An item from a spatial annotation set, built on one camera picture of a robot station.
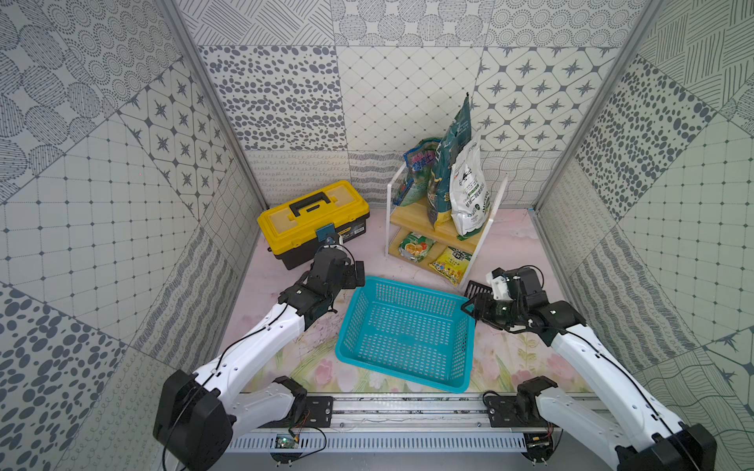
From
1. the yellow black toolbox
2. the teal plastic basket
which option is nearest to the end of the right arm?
the teal plastic basket

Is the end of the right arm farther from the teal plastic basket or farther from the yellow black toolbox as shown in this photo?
the yellow black toolbox

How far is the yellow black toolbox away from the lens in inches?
36.3
